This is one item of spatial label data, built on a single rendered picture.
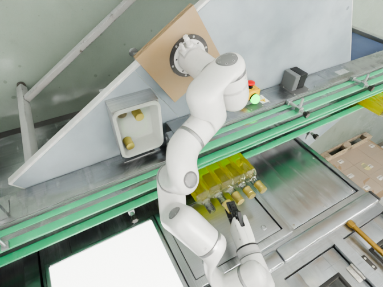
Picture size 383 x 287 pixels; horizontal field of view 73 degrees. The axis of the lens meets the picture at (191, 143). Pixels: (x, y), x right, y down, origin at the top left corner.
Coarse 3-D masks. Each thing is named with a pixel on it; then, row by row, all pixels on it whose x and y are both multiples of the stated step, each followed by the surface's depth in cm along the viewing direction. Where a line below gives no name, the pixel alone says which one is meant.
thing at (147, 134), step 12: (132, 108) 87; (144, 108) 98; (156, 108) 93; (120, 120) 96; (132, 120) 99; (144, 120) 102; (156, 120) 99; (120, 132) 100; (132, 132) 103; (144, 132) 106; (156, 132) 104; (120, 144) 94; (144, 144) 104; (156, 144) 105; (132, 156) 101
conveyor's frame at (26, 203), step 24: (336, 72) 142; (360, 72) 142; (264, 96) 125; (288, 96) 125; (96, 168) 104; (120, 168) 104; (144, 168) 104; (24, 192) 95; (48, 192) 95; (72, 192) 95; (24, 216) 88
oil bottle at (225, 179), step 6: (216, 162) 111; (210, 168) 109; (216, 168) 108; (222, 168) 108; (216, 174) 106; (222, 174) 106; (228, 174) 106; (222, 180) 104; (228, 180) 104; (222, 186) 103; (228, 186) 103
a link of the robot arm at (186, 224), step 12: (168, 192) 73; (168, 204) 73; (180, 204) 69; (168, 216) 67; (180, 216) 64; (192, 216) 64; (168, 228) 66; (180, 228) 63; (192, 228) 63; (204, 228) 65; (180, 240) 65; (192, 240) 64; (204, 240) 64; (216, 240) 66; (204, 252) 65
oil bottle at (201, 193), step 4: (200, 180) 104; (200, 184) 102; (204, 184) 103; (196, 188) 101; (200, 188) 101; (204, 188) 101; (192, 192) 103; (196, 192) 100; (200, 192) 100; (204, 192) 100; (208, 192) 100; (196, 196) 100; (200, 196) 99; (204, 196) 99; (208, 196) 100; (196, 200) 102; (200, 200) 99; (204, 200) 99; (200, 204) 101
